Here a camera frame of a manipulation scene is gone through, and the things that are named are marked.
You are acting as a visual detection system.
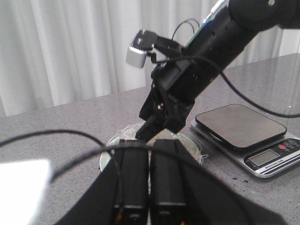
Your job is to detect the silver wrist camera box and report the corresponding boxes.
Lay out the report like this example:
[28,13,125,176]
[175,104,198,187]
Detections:
[126,30,158,68]

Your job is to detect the silver black kitchen scale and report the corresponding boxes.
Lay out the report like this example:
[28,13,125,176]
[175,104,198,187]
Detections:
[191,104,300,178]

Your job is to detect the white pleated curtain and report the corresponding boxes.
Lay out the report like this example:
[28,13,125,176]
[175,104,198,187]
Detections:
[0,0,300,118]

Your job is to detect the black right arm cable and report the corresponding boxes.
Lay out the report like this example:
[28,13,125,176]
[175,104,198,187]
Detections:
[150,18,300,118]

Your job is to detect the translucent white vermicelli bundle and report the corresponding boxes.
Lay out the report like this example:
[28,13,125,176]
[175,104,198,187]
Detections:
[107,122,209,165]

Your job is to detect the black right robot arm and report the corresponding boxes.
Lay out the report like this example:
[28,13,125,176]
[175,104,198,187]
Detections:
[132,0,300,141]

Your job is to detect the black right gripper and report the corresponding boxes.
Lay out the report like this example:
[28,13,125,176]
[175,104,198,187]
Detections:
[135,56,220,143]

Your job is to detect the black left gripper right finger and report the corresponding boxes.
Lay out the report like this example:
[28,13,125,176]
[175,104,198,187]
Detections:
[150,152,187,225]

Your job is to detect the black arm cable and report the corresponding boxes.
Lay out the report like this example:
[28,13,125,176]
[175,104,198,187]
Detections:
[0,129,235,225]
[150,18,300,118]

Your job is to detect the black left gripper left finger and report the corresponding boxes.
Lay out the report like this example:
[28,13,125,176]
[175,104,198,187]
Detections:
[113,149,149,225]

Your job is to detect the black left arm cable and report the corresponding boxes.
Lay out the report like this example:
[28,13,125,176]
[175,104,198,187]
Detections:
[0,129,235,225]

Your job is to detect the light green round plate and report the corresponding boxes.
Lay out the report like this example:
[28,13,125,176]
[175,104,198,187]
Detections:
[99,130,203,173]

